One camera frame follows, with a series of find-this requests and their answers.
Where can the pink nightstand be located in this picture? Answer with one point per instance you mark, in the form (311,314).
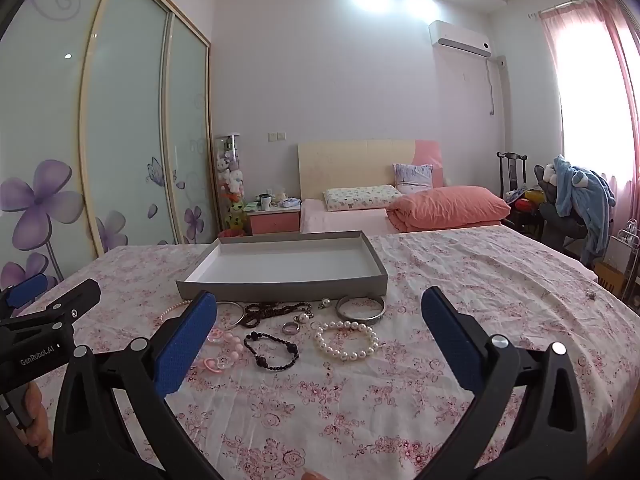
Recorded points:
(272,221)

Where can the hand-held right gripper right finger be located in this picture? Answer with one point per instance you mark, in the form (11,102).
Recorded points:
(450,340)

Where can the white mug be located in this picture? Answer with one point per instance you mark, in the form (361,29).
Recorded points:
(265,203)

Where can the cardboard box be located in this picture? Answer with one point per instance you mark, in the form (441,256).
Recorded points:
(611,277)

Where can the pink curtain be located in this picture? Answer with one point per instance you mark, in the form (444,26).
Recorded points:
(620,110)

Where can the chair with blue clothes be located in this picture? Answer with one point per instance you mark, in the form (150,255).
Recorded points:
(585,195)

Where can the grey cardboard tray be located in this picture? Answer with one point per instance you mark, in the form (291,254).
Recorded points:
(285,265)

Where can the salmon pink pillow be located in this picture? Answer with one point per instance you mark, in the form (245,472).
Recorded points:
(445,207)

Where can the thin silver bangle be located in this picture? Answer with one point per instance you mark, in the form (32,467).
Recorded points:
(242,316)

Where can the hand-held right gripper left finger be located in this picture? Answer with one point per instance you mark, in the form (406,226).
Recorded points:
(185,345)

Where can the floral print pillow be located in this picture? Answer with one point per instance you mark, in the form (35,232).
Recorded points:
(360,197)

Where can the floral glass sliding wardrobe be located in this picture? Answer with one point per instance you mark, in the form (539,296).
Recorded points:
(125,135)

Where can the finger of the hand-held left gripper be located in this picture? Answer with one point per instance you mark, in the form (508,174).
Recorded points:
(27,291)
(75,300)

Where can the small lilac pillow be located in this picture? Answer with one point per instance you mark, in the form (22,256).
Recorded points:
(412,177)

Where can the plush toy display tube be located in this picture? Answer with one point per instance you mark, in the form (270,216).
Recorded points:
(230,180)

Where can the wide silver bangle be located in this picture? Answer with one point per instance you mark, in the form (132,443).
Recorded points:
(361,316)

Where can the beige and pink headboard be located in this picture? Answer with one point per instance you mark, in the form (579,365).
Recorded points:
(350,165)

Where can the pale pink mattress sheet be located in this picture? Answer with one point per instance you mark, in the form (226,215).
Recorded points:
(345,220)

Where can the air conditioner pipe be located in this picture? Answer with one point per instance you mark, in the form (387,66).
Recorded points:
(492,85)

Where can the dark wooden chair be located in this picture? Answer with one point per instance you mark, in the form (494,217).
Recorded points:
(511,172)

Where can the person's left hand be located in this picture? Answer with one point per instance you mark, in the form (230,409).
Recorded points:
(39,420)

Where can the white wall switch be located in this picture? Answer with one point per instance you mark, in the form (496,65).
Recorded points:
(276,135)

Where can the white air conditioner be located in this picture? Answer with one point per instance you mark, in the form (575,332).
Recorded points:
(457,37)

